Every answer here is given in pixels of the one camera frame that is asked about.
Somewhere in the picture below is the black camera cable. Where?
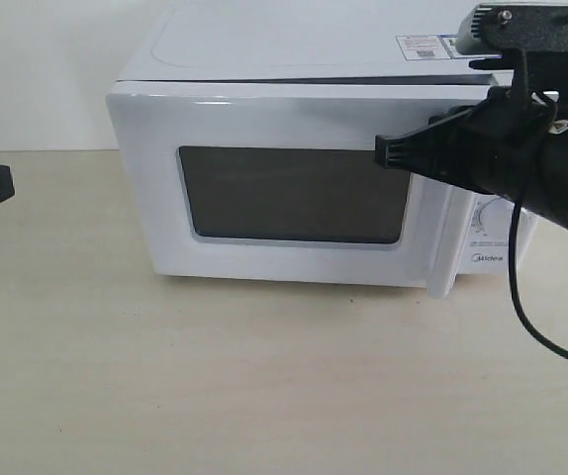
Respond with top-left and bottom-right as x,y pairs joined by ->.
508,88 -> 568,371

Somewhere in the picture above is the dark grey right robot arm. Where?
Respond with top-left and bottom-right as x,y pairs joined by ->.
374,87 -> 568,230

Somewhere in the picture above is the warning label sticker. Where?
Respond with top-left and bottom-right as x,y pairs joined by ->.
396,35 -> 457,61

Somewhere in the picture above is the white Midea microwave body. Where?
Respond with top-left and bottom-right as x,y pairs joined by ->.
113,1 -> 543,274

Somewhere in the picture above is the white microwave door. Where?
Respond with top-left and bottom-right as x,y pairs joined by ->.
106,81 -> 486,297

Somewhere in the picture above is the lower white timer knob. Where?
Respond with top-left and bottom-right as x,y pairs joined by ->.
473,196 -> 514,240

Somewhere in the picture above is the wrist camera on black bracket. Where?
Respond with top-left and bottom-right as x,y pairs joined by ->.
455,2 -> 568,111

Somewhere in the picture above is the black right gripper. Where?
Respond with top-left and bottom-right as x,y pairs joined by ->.
374,88 -> 559,201

